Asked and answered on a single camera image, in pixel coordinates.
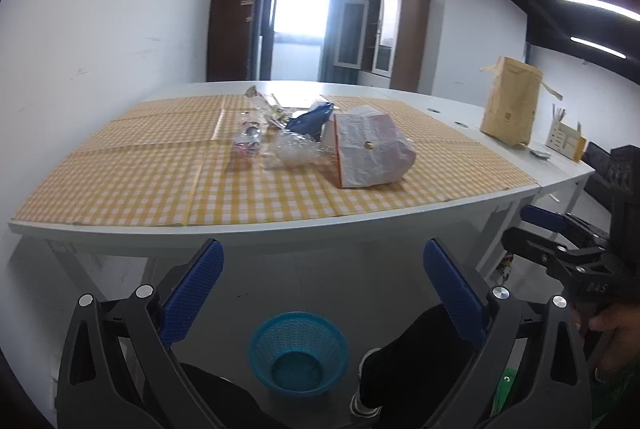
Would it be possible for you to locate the grey glass door cabinet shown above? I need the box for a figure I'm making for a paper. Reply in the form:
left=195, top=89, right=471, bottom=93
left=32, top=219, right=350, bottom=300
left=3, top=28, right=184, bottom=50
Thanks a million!
left=334, top=0, right=371, bottom=70

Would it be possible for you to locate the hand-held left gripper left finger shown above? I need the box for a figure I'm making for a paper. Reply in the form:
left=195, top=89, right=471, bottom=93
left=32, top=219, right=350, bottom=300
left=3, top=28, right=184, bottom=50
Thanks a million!
left=55, top=238, right=226, bottom=429

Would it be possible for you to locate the white table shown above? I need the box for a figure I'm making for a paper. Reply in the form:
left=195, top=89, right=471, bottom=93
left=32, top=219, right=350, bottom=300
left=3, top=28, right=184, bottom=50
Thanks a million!
left=7, top=80, right=598, bottom=292

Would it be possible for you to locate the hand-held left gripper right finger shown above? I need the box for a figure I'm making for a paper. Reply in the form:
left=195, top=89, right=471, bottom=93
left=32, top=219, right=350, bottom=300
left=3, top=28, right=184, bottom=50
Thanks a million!
left=423, top=238, right=592, bottom=429

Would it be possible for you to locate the dark brown cabinet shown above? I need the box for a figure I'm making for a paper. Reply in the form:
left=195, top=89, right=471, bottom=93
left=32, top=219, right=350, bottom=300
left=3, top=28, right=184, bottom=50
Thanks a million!
left=207, top=0, right=263, bottom=82

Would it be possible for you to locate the clear plastic bottle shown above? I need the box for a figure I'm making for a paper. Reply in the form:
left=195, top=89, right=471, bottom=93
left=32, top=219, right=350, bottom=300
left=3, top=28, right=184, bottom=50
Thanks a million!
left=232, top=86, right=273, bottom=157

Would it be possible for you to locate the blue plastic basket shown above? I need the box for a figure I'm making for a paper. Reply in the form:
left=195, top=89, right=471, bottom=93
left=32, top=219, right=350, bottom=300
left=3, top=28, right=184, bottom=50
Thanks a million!
left=249, top=310, right=350, bottom=397

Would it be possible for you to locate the black chair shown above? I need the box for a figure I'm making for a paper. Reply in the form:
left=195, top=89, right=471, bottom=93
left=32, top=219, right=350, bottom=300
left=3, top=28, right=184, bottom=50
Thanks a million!
left=582, top=141, right=617, bottom=216

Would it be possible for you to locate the bright glass door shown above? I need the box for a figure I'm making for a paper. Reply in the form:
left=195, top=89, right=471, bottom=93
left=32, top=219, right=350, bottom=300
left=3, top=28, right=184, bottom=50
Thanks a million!
left=260, top=0, right=336, bottom=82

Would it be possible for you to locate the yellow checkered tablecloth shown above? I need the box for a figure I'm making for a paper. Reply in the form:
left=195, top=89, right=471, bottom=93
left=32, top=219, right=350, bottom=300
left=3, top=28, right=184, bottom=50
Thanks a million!
left=10, top=94, right=539, bottom=227

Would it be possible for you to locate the long ceiling light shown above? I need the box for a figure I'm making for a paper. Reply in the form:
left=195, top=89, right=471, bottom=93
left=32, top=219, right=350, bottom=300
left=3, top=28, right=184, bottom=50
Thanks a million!
left=556, top=0, right=640, bottom=20

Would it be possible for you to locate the brown paper bag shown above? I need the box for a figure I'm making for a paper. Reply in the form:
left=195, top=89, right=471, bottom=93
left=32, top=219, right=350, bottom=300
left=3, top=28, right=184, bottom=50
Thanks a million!
left=480, top=56, right=563, bottom=147

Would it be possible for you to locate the short ceiling light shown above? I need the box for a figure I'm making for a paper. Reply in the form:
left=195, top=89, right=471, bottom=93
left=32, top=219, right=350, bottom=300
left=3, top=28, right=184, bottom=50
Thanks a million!
left=570, top=36, right=627, bottom=58

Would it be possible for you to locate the blue plastic packet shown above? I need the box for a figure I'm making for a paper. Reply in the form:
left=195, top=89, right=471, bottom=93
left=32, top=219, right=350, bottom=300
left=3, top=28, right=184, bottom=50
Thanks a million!
left=286, top=101, right=335, bottom=141

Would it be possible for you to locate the person's right hand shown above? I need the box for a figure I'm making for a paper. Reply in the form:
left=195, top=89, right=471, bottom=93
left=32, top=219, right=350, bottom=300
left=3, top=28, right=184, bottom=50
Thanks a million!
left=570, top=299, right=640, bottom=362

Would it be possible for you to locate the small cardboard pen box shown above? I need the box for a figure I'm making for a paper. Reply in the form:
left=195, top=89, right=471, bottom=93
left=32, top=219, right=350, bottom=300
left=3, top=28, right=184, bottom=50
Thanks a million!
left=547, top=104, right=588, bottom=162

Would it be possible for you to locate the white paper bag red print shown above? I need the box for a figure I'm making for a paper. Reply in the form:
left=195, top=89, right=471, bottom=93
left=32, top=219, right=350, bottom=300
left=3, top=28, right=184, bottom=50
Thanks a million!
left=332, top=105, right=417, bottom=188

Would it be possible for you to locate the clear plastic wrapper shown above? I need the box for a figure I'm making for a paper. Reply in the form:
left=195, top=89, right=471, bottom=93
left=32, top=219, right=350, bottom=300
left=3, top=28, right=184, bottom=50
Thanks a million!
left=264, top=131, right=326, bottom=168

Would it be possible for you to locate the person's right forearm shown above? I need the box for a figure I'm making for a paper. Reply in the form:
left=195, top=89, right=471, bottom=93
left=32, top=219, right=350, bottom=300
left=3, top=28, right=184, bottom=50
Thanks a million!
left=590, top=351, right=640, bottom=429

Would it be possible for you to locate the white shoe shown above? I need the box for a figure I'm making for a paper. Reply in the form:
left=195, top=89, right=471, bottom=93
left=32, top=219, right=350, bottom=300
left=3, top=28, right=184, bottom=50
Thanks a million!
left=350, top=390, right=382, bottom=419

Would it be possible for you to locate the brown cabinet with glass door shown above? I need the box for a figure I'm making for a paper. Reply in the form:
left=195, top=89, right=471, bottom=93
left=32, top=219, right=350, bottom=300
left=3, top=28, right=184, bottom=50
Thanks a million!
left=370, top=0, right=431, bottom=92

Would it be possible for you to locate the person's right leg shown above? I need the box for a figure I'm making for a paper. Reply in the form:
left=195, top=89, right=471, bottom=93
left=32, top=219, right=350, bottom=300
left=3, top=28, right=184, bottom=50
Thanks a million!
left=357, top=304, right=483, bottom=415

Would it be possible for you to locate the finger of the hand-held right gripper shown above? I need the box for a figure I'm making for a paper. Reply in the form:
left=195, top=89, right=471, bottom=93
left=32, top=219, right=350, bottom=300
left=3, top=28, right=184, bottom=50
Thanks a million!
left=501, top=226, right=611, bottom=281
left=520, top=205, right=610, bottom=244

